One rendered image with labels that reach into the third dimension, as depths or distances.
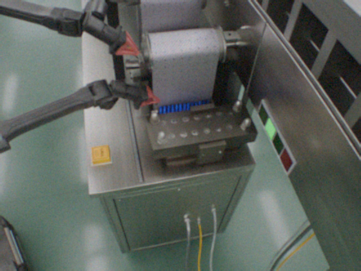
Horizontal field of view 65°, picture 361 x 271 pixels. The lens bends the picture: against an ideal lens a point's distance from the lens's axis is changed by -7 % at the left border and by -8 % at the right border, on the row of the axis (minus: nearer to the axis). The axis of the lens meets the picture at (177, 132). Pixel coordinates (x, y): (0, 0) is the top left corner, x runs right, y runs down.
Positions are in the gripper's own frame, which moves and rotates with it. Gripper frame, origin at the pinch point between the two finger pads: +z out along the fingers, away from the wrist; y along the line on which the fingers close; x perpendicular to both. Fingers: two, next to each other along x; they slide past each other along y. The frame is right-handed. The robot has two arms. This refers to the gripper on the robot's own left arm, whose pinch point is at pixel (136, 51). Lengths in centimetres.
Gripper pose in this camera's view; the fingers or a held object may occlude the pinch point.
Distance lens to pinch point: 107.4
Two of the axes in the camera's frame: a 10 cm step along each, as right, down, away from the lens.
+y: 1.5, 7.3, -6.6
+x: 6.5, -5.8, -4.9
